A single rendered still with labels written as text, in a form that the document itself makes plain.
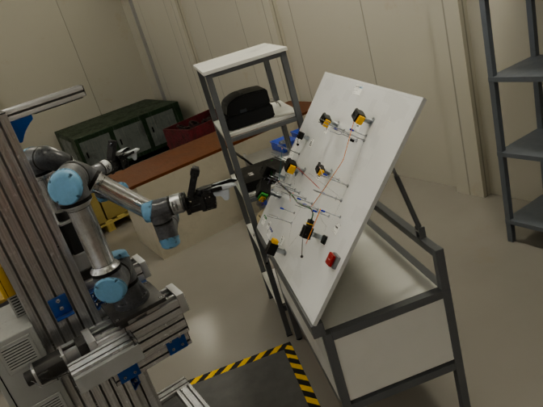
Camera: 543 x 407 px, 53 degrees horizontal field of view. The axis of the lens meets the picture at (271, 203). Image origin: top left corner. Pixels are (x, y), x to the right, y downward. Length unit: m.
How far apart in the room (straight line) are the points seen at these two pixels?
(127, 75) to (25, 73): 1.91
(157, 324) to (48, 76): 9.28
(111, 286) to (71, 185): 0.41
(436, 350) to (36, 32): 9.88
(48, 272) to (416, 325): 1.58
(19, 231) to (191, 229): 3.44
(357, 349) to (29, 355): 1.35
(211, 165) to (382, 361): 3.47
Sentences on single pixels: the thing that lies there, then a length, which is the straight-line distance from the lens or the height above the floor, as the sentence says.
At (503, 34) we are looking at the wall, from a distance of 4.61.
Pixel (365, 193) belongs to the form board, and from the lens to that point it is 2.25.
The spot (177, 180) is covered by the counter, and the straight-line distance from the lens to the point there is 5.43.
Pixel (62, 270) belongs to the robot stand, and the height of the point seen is 1.37.
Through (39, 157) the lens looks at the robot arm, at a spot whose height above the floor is 1.77.
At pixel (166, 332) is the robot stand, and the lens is 2.40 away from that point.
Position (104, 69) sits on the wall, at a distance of 11.56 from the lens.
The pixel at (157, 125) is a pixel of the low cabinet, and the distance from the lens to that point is 9.85.
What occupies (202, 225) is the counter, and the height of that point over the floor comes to 0.15.
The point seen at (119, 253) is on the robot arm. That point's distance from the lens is 2.24.
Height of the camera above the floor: 2.19
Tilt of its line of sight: 21 degrees down
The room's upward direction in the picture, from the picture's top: 16 degrees counter-clockwise
